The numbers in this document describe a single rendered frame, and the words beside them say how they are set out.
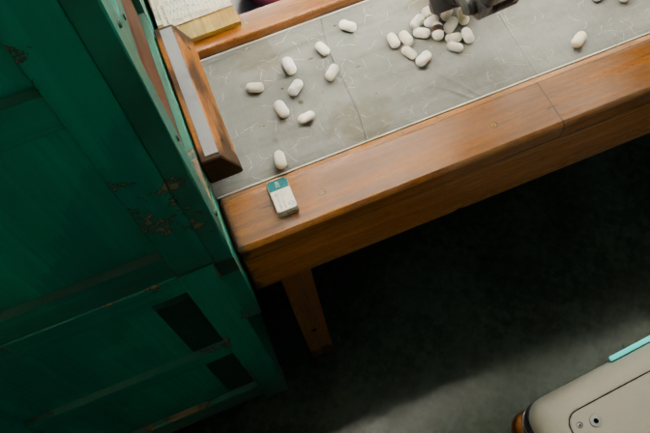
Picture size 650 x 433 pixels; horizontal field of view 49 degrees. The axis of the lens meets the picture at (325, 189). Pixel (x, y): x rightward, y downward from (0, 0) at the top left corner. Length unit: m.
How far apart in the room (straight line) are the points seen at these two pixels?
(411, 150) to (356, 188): 0.12
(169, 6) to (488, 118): 0.65
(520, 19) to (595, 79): 0.19
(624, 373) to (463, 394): 0.41
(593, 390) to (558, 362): 0.31
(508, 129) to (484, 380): 0.80
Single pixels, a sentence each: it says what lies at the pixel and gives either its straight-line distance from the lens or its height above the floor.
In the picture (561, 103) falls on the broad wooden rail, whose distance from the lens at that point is 1.29.
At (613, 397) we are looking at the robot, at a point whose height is 0.28.
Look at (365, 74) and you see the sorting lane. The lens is 1.33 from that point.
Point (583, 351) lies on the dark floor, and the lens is 1.93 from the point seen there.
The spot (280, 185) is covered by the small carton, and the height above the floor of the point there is 0.79.
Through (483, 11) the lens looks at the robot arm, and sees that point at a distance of 1.18.
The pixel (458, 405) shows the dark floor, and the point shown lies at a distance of 1.85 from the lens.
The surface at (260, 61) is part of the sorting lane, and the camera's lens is 1.38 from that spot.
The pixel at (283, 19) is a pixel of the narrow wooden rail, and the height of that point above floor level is 0.76.
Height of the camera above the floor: 1.80
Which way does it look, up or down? 62 degrees down
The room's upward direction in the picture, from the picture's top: 11 degrees counter-clockwise
